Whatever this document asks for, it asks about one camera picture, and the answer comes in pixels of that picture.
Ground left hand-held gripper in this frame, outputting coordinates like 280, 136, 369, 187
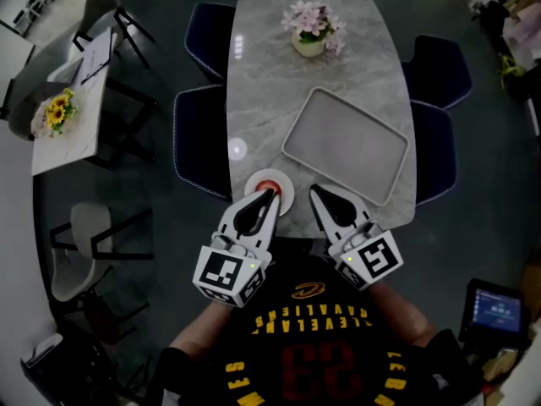
193, 189, 281, 309

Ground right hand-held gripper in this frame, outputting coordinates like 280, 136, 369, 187
309, 184, 405, 292

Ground sunflower bouquet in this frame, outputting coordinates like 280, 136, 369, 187
30, 87, 79, 140

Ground red apple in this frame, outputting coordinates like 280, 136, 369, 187
254, 178, 282, 198

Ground person's black printed jersey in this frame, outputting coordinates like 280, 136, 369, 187
145, 250, 485, 406

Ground white clipboard with paper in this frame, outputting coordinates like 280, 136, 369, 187
79, 27, 115, 85

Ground pink flowers in white pot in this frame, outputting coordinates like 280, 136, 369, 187
280, 0, 348, 59

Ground black tablet screen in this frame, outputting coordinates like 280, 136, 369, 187
457, 277, 532, 349

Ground dark blue chair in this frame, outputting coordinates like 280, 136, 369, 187
401, 35, 474, 111
183, 2, 238, 85
409, 99, 459, 208
172, 84, 234, 205

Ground person's left forearm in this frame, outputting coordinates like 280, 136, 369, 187
168, 299, 234, 359

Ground person's right forearm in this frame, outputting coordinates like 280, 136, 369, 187
369, 283, 437, 348

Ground white side table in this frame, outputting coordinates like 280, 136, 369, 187
30, 26, 158, 178

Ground grey rectangular tray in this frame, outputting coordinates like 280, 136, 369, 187
281, 85, 411, 208

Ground white round plate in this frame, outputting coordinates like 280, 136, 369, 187
243, 167, 296, 217

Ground black equipment case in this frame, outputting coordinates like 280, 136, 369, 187
19, 331, 122, 406

